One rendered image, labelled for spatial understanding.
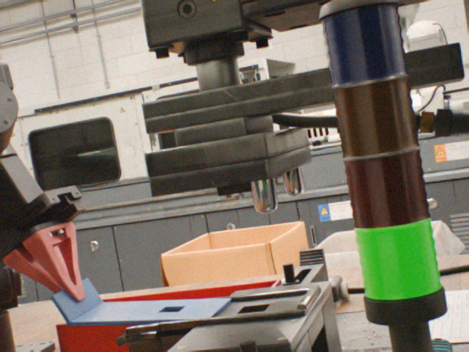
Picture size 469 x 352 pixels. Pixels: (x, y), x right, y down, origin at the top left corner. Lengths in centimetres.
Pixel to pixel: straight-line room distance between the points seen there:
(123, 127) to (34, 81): 290
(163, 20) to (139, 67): 724
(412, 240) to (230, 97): 28
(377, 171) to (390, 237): 3
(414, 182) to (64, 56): 799
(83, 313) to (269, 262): 223
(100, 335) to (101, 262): 507
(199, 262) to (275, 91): 244
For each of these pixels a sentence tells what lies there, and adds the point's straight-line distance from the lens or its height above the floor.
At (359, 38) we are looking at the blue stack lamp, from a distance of 36.
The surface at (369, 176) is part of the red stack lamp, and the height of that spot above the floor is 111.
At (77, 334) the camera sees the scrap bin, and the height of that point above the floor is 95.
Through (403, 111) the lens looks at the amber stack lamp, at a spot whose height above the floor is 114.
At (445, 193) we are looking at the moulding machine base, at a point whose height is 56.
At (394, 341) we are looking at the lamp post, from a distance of 39.
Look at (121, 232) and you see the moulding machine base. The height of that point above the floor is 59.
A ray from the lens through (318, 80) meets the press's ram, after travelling 59.
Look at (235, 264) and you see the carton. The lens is 296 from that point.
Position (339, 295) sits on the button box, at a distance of 101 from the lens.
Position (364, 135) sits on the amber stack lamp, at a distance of 36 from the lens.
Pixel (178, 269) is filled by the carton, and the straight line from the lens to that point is 307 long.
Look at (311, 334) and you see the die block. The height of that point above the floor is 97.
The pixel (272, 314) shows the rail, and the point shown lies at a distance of 64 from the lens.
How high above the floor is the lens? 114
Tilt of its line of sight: 3 degrees down
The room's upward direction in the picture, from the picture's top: 10 degrees counter-clockwise
